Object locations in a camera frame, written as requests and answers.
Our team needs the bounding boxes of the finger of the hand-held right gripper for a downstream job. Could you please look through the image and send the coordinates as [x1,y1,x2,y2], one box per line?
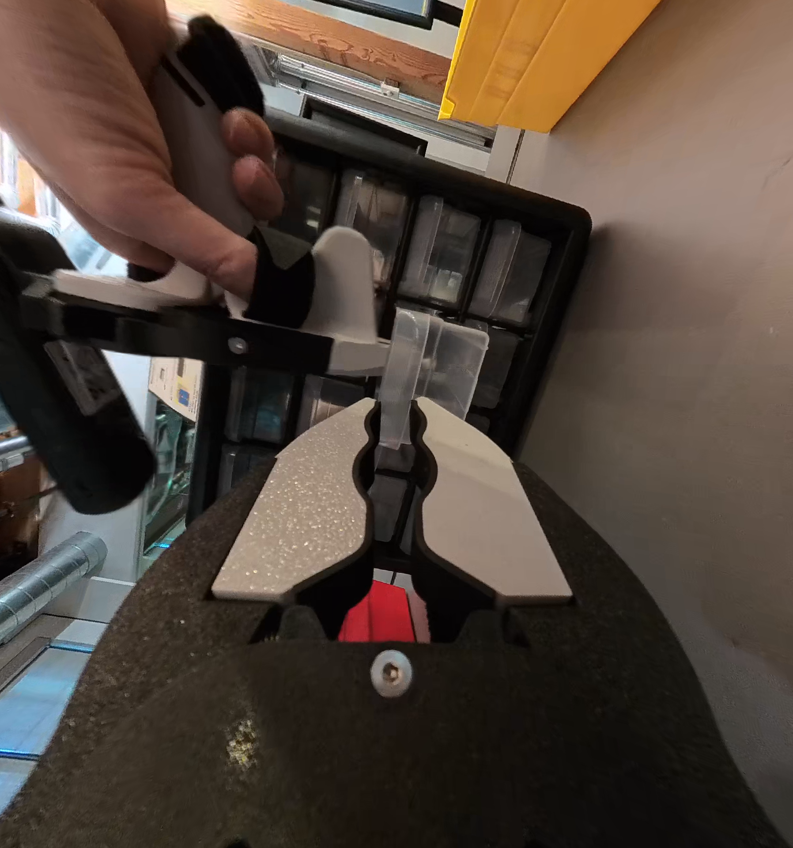
[311,226,399,379]

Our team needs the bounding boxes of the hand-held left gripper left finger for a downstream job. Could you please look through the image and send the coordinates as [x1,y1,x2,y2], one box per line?
[211,398,378,604]

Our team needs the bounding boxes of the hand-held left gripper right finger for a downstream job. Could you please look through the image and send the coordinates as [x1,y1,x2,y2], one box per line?
[408,395,572,606]

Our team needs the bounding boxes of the clear plastic drawer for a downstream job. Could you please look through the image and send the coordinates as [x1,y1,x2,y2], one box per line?
[377,308,490,478]

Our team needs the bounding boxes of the red plastic bin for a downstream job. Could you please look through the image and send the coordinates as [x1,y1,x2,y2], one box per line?
[340,583,432,644]

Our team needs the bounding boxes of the black drawer cabinet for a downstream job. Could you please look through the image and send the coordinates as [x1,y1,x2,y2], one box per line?
[192,110,592,524]

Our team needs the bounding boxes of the yellow plastic bin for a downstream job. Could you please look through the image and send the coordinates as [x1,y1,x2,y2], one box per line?
[439,0,662,133]

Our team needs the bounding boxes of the person's right hand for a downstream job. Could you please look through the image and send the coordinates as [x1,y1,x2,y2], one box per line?
[0,0,287,295]

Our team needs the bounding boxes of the wooden ceiling beam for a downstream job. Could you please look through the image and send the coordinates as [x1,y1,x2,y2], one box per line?
[172,0,453,104]

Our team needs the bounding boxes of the dark panel on stand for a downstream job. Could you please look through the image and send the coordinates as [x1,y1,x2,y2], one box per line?
[315,0,437,30]

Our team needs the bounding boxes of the round metal duct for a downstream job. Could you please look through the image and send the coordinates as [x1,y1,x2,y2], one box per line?
[0,530,109,663]

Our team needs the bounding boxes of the glass partition wall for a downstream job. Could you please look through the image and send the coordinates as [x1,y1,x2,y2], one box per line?
[0,385,205,803]

